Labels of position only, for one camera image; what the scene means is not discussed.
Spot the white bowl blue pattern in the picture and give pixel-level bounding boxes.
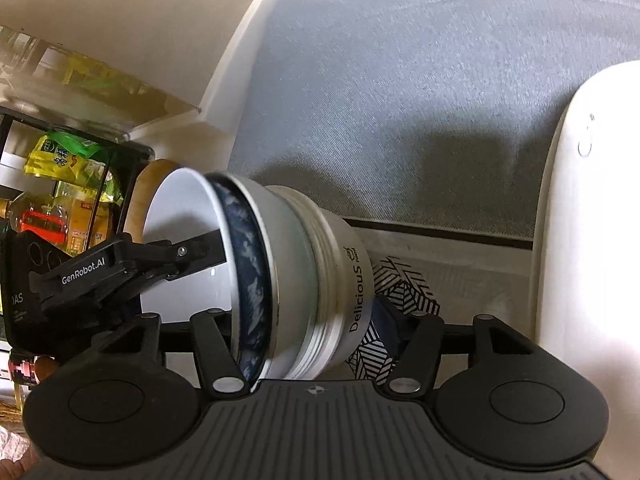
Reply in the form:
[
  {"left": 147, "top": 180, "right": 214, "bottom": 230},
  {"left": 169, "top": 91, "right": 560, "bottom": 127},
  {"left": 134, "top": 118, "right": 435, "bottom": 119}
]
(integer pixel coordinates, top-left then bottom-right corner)
[{"left": 140, "top": 168, "right": 272, "bottom": 384}]

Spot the white plate floral print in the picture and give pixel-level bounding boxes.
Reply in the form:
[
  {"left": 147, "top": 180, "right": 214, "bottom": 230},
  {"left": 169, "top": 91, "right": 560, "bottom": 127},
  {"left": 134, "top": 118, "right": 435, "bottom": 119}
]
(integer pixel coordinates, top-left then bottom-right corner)
[{"left": 529, "top": 61, "right": 639, "bottom": 479}]

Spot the teal glazed ceramic bowl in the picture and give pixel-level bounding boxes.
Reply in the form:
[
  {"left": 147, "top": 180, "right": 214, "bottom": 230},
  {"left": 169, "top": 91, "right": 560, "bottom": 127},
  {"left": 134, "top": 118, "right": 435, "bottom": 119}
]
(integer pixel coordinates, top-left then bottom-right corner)
[{"left": 224, "top": 172, "right": 318, "bottom": 379}]

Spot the person left hand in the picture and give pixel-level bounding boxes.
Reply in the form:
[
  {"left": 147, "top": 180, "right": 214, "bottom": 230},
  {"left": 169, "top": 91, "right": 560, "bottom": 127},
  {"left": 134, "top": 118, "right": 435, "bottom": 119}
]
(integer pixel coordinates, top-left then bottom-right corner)
[{"left": 0, "top": 353, "right": 61, "bottom": 480}]

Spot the wooden cutting board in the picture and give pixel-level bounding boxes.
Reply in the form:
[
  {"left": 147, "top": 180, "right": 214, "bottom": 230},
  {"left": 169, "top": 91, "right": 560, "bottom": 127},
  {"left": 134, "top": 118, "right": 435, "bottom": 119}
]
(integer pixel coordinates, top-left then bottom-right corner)
[{"left": 124, "top": 159, "right": 179, "bottom": 243}]

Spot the green yellow snack packet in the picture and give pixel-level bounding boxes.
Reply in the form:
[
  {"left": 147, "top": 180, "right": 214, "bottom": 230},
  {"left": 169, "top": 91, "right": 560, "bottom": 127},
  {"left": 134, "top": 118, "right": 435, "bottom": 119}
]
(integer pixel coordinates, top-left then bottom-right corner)
[{"left": 23, "top": 130, "right": 122, "bottom": 205}]

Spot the black white patterned mat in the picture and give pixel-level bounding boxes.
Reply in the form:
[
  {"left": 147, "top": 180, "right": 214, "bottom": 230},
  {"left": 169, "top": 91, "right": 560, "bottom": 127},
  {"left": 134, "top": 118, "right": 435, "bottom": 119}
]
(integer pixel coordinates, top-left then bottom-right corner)
[{"left": 346, "top": 256, "right": 440, "bottom": 384}]

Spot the grey drying mat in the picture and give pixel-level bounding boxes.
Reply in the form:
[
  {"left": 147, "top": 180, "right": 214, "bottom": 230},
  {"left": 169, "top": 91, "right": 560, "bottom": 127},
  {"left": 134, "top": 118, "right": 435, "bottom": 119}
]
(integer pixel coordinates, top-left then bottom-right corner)
[{"left": 229, "top": 0, "right": 639, "bottom": 238}]

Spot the black wire shelf rack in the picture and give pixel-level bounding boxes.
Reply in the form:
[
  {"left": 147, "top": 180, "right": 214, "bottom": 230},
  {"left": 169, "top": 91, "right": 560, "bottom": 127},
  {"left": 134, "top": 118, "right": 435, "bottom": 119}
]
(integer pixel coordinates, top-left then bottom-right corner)
[{"left": 1, "top": 107, "right": 152, "bottom": 257}]

